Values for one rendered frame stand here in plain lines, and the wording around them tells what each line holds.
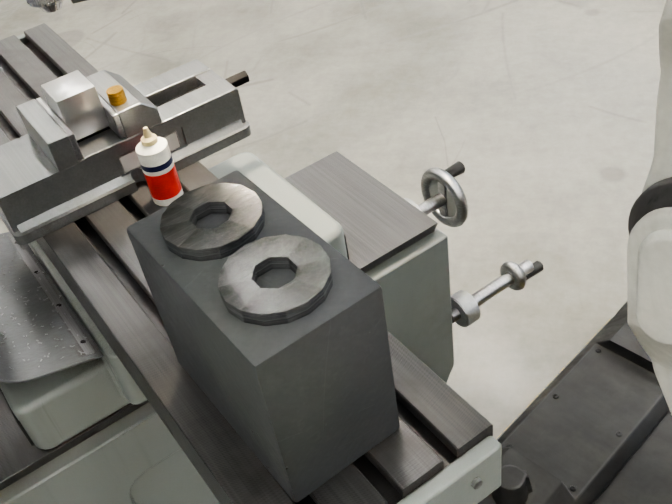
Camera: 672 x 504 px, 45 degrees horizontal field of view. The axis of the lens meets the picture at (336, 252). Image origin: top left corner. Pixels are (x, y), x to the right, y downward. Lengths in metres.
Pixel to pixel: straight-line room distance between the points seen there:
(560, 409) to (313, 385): 0.62
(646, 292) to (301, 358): 0.36
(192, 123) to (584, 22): 2.43
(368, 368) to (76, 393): 0.49
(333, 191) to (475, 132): 1.43
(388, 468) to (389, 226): 0.60
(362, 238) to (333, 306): 0.65
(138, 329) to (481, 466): 0.40
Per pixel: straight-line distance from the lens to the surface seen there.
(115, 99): 1.09
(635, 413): 1.22
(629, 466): 1.20
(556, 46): 3.22
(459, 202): 1.44
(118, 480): 1.20
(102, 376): 1.07
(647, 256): 0.80
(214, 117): 1.15
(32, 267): 1.19
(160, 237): 0.73
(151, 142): 1.04
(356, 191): 1.36
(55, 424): 1.09
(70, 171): 1.09
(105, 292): 0.99
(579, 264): 2.27
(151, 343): 0.91
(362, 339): 0.65
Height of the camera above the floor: 1.56
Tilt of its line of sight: 42 degrees down
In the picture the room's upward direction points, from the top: 10 degrees counter-clockwise
